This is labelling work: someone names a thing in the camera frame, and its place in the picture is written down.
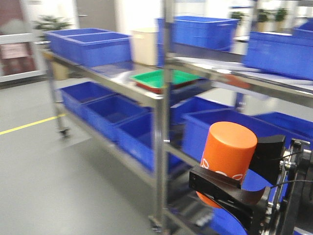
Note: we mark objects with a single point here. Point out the blue divided bin top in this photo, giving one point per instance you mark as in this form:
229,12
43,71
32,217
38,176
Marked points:
90,47

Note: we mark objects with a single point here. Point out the red plastic tray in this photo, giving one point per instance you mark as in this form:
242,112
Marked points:
160,90

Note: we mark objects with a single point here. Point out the potted green plant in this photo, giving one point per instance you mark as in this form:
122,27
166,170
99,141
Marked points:
50,23

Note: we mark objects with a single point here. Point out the orange cylindrical capacitor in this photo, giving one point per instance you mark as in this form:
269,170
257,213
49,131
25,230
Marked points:
229,149

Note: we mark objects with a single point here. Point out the beige plastic container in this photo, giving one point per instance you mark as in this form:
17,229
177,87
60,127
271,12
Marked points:
144,45

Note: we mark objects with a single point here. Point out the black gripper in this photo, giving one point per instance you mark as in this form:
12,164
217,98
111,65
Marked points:
287,209

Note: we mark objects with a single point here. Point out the steel shelf rack frame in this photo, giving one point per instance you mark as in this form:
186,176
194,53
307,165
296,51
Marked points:
188,59

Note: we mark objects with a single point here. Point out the green plastic tray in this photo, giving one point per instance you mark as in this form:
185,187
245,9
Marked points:
156,78

